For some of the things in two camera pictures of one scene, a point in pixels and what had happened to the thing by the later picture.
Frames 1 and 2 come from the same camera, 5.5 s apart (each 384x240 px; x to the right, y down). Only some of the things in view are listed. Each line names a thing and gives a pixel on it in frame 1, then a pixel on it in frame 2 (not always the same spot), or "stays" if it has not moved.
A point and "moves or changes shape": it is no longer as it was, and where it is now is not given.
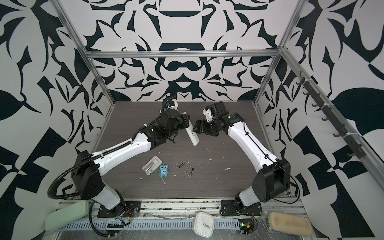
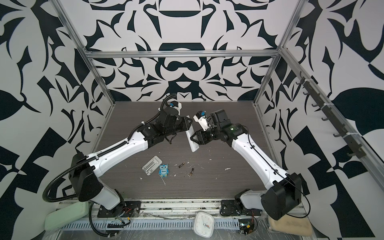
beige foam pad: x=290 y=223 stays
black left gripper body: x=181 y=123 stays
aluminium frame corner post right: x=299 y=7 stays
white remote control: x=192 y=135 moves or changes shape
